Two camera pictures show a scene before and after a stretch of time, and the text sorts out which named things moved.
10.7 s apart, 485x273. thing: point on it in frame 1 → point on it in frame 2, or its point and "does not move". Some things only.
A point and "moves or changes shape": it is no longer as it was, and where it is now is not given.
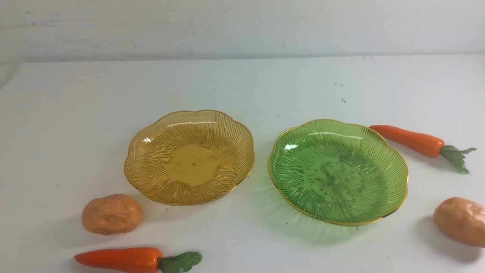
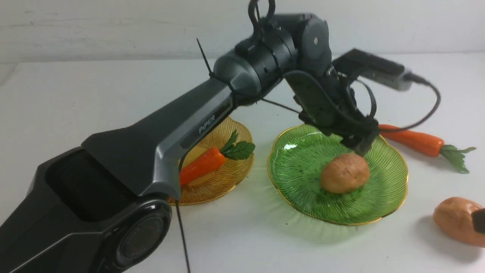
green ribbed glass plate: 339,173 does not move
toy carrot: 429,147 does not move
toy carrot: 148,259 → 205,162
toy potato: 111,214 moves or changes shape
